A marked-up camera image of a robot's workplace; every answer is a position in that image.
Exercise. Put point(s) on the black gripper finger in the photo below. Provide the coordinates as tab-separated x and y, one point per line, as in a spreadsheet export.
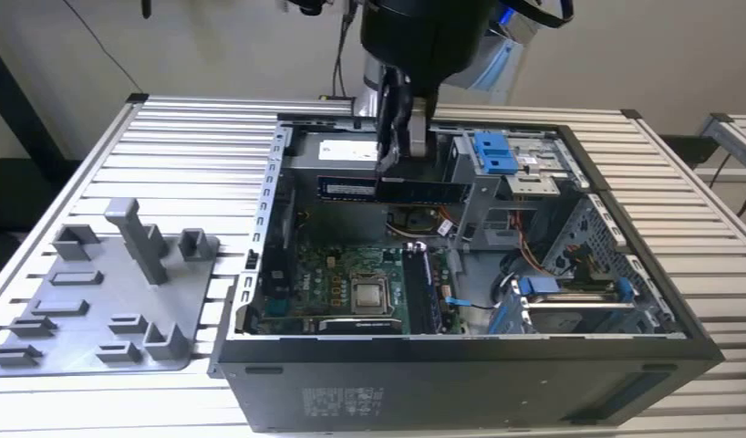
390	128

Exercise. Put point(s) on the RAM stick with blue label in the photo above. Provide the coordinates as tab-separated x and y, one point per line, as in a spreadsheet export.
426	191

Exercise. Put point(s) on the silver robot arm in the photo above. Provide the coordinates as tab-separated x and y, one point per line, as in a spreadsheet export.
370	82

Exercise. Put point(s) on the blue plastic drive latch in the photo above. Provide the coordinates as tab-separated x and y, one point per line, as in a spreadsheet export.
490	142
502	165

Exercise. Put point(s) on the grey power supply unit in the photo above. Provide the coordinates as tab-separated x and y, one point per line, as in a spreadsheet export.
341	219

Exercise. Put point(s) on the grey metal drive cage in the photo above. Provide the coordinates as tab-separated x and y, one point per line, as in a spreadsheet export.
481	214

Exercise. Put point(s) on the green motherboard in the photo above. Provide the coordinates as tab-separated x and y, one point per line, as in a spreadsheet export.
322	274

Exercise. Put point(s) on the silver CPU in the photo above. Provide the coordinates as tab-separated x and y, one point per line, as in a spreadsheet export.
369	295

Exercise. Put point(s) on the blue disk carrier with disk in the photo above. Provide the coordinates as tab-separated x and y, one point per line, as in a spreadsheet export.
539	287

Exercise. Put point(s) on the black graphics card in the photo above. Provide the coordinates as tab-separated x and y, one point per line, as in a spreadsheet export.
360	325

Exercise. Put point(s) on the small black rod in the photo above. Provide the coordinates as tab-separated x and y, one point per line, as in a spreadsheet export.
145	9

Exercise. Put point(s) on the dark furniture piece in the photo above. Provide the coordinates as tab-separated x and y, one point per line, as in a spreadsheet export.
688	153
18	191

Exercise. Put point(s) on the grey plastic parts rack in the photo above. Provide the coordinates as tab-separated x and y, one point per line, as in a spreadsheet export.
177	292

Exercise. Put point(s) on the slatted metal side table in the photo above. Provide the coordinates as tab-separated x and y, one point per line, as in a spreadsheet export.
731	132

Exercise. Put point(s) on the black PC case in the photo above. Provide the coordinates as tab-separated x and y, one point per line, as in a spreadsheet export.
408	388

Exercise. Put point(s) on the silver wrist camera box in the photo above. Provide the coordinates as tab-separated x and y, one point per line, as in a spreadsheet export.
418	137

